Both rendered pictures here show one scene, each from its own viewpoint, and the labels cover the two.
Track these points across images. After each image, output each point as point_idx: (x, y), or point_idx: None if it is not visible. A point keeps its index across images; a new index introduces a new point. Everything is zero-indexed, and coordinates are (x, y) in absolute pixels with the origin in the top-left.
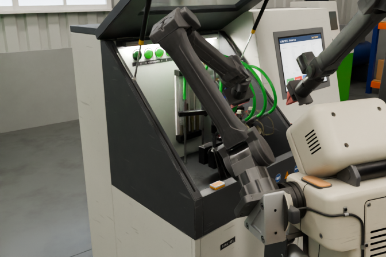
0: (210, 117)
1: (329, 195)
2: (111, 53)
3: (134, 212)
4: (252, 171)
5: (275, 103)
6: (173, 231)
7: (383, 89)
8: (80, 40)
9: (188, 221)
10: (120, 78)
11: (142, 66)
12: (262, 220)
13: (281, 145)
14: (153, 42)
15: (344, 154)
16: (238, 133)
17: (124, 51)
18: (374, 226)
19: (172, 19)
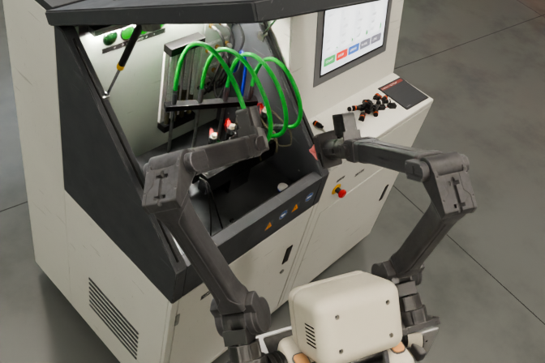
0: (206, 286)
1: None
2: (72, 52)
3: (96, 235)
4: (243, 350)
5: (298, 121)
6: (146, 281)
7: (407, 247)
8: None
9: (165, 285)
10: (86, 92)
11: (117, 49)
12: None
13: (298, 159)
14: (146, 212)
15: (336, 361)
16: (235, 305)
17: (91, 36)
18: None
19: (173, 199)
